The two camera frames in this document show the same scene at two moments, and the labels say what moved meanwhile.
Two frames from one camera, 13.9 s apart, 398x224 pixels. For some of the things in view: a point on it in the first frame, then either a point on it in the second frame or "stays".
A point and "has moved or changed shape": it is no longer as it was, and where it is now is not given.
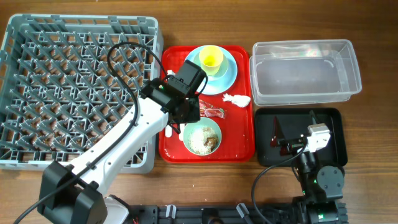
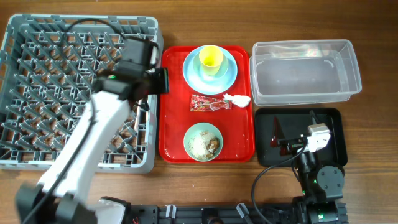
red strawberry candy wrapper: (208, 110) → (200, 102)
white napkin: (240, 100) stays
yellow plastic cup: (211, 58) stays
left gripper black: (194, 113) → (161, 81)
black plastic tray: (294, 123) stays
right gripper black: (277, 138) stays
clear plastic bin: (303, 71) stays
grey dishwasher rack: (59, 101) stays
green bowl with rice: (202, 137) has moved or changed shape
